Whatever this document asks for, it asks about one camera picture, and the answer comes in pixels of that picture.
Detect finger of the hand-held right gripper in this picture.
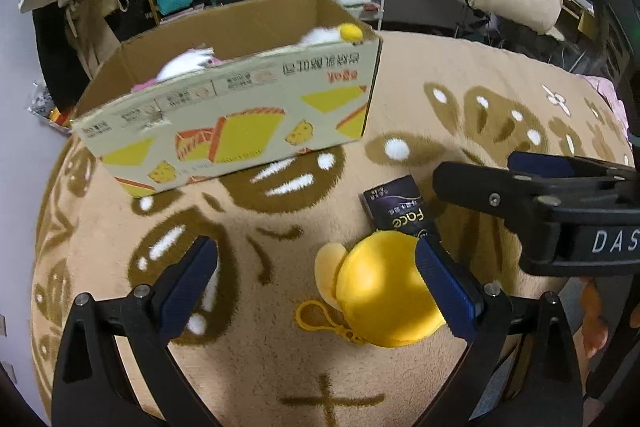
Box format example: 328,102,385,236
507,151,636,181
432,161,556,221

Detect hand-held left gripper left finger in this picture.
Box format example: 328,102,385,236
50,234,221,427

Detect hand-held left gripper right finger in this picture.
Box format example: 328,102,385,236
414,233,586,427

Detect yellow round plush pouch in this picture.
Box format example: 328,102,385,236
295,229,451,349

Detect dark tissue packet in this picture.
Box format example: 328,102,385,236
362,174,438,241

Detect printed cardboard box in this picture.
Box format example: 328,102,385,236
70,0,383,199

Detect white fluffy plush toy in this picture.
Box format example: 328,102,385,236
298,23,365,47

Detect pink plush toy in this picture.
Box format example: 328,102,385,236
132,48,229,91

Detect person's right hand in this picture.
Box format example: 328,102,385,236
580,278,610,360

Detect pink cloth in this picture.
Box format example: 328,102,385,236
585,74,629,133

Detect beige patterned blanket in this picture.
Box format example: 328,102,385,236
30,30,636,427

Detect crumpled plastic bag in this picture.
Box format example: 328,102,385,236
27,80,71,136

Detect black coat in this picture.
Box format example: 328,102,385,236
32,4,84,108

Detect beige pants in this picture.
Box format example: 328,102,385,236
65,0,124,81

